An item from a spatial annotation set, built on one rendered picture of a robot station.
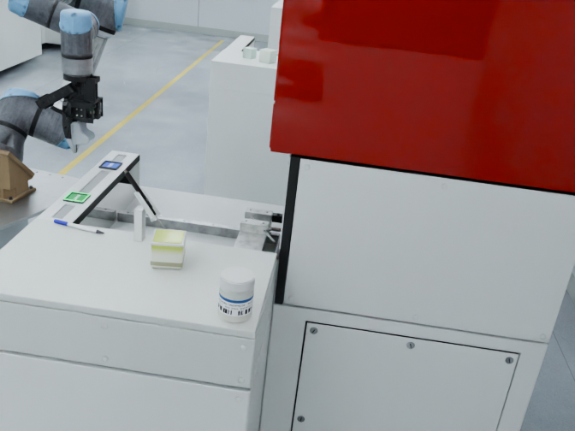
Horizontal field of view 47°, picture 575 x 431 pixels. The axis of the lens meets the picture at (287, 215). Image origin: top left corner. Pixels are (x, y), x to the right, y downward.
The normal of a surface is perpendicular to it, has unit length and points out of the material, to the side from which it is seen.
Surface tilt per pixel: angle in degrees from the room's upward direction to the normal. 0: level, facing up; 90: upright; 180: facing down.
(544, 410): 0
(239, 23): 90
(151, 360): 90
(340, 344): 90
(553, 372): 0
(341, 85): 90
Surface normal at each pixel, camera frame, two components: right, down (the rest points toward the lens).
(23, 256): 0.11, -0.90
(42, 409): -0.11, 0.40
